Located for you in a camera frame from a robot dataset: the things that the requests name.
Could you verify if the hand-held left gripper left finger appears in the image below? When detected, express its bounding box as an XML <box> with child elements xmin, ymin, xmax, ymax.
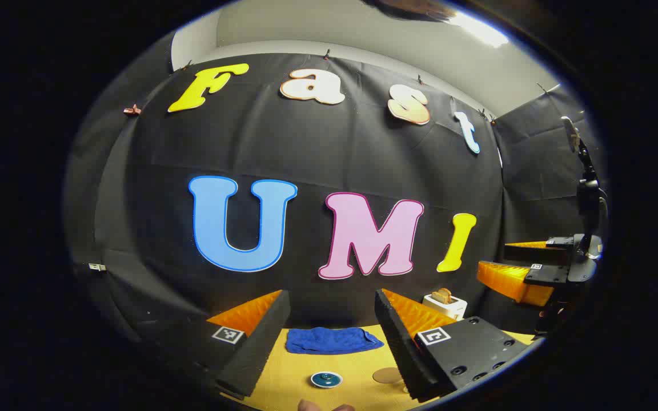
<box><xmin>155</xmin><ymin>289</ymin><xmax>291</xmax><ymax>400</ymax></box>

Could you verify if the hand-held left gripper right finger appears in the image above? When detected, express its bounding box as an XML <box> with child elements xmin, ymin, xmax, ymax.
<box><xmin>375</xmin><ymin>288</ymin><xmax>529</xmax><ymax>401</ymax></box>

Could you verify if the round brown coaster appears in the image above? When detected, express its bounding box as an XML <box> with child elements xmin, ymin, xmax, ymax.
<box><xmin>372</xmin><ymin>367</ymin><xmax>404</xmax><ymax>384</ymax></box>

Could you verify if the white toaster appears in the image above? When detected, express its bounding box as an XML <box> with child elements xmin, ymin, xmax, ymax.
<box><xmin>422</xmin><ymin>294</ymin><xmax>468</xmax><ymax>320</ymax></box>

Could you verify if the blue towel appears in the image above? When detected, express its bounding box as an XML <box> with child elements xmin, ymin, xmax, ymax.
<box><xmin>285</xmin><ymin>327</ymin><xmax>385</xmax><ymax>355</ymax></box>

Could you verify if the black backdrop cloth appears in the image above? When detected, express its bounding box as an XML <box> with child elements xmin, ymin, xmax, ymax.
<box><xmin>63</xmin><ymin>34</ymin><xmax>607</xmax><ymax>354</ymax></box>

